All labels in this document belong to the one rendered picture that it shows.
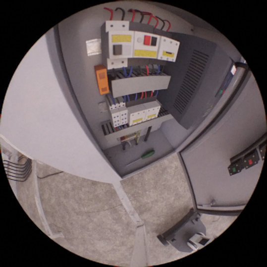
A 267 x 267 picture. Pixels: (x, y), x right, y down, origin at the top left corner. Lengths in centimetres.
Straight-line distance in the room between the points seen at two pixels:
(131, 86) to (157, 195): 113
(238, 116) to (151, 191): 107
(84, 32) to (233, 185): 58
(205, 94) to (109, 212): 122
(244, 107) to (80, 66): 43
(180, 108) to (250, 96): 24
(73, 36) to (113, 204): 123
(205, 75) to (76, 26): 26
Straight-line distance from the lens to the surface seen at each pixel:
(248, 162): 30
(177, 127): 48
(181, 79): 24
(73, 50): 22
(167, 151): 55
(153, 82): 22
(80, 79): 23
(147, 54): 17
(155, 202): 118
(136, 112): 22
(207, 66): 21
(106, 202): 117
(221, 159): 40
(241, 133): 35
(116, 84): 18
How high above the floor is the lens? 111
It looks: 57 degrees down
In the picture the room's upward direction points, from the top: 6 degrees clockwise
